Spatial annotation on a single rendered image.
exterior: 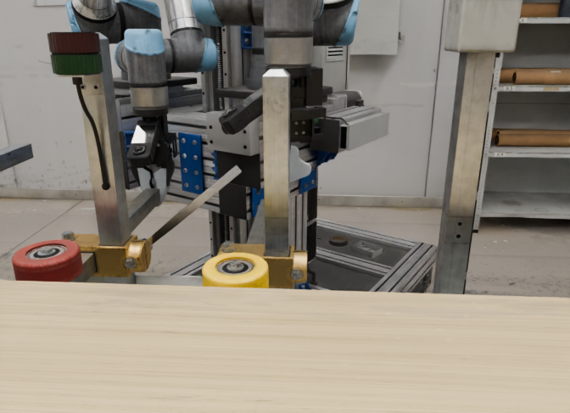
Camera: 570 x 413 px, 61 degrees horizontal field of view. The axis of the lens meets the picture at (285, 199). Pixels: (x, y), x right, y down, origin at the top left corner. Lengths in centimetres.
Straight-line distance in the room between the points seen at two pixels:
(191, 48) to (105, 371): 82
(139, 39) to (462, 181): 65
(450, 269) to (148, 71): 66
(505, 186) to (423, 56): 107
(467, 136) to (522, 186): 303
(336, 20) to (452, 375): 91
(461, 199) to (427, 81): 269
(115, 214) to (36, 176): 327
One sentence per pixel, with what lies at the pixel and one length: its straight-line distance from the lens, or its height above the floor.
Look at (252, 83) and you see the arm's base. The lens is 124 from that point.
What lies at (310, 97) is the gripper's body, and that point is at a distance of 78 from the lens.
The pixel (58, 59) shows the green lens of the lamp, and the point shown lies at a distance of 67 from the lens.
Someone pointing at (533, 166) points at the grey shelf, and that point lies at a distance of 369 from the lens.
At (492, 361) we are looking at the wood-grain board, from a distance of 48.
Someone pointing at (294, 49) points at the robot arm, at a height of 115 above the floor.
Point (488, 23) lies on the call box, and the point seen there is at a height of 118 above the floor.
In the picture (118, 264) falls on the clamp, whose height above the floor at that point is 84.
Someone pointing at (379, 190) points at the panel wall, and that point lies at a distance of 349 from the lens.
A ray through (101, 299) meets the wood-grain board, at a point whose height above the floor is 90.
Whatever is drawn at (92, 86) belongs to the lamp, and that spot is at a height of 111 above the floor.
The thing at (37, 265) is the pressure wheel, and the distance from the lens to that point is 66.
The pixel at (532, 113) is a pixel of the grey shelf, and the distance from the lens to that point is 360.
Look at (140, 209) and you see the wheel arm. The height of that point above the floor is 86.
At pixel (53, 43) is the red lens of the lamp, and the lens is 67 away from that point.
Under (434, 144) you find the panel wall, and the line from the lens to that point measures 346.
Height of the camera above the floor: 117
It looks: 19 degrees down
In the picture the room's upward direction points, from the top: straight up
